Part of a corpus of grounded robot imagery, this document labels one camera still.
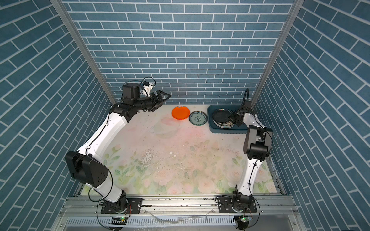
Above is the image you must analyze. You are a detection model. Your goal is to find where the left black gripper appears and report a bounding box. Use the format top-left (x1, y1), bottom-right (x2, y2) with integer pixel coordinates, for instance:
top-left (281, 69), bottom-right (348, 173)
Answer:
top-left (131, 90), bottom-right (170, 112)

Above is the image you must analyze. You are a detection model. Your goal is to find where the black plate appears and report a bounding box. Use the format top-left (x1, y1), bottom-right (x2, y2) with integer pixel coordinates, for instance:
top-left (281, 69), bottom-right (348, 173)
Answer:
top-left (212, 108), bottom-right (234, 126)

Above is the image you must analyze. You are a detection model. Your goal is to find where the orange plate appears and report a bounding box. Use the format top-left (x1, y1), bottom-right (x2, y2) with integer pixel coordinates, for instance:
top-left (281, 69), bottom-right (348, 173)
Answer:
top-left (171, 106), bottom-right (190, 120)

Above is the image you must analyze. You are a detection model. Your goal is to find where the small blue patterned plate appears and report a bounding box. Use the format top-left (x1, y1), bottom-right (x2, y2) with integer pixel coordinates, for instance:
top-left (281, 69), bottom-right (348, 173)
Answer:
top-left (189, 111), bottom-right (208, 126)

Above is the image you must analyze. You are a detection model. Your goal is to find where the green rim plate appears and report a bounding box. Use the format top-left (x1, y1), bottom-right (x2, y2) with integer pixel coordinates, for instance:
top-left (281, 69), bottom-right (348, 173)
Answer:
top-left (215, 123), bottom-right (235, 129)

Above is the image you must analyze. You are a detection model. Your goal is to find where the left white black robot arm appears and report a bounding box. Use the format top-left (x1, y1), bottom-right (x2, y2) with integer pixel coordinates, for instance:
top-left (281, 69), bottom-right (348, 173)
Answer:
top-left (65, 88), bottom-right (171, 203)

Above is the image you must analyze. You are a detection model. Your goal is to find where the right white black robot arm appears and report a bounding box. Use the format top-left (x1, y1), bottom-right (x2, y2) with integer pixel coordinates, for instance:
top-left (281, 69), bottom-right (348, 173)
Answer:
top-left (230, 110), bottom-right (273, 201)

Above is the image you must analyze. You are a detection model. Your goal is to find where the teal plastic bin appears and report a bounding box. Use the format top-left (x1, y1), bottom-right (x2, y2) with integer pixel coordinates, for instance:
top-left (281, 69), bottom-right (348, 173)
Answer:
top-left (207, 105), bottom-right (248, 134)

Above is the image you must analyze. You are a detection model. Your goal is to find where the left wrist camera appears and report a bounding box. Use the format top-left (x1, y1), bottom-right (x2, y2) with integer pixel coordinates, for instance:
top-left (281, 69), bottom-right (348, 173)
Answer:
top-left (140, 81), bottom-right (154, 97)

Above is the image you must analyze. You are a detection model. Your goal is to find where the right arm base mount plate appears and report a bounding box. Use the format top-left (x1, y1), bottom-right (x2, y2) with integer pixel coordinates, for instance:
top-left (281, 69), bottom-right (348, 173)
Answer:
top-left (214, 196), bottom-right (257, 213)

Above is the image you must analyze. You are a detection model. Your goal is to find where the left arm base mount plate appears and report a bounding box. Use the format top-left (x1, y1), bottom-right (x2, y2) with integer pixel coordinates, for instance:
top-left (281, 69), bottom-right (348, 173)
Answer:
top-left (99, 197), bottom-right (143, 214)

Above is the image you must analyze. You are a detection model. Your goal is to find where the aluminium rail frame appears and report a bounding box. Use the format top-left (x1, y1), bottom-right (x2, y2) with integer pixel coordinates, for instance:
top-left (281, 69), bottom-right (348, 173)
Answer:
top-left (51, 194), bottom-right (305, 231)

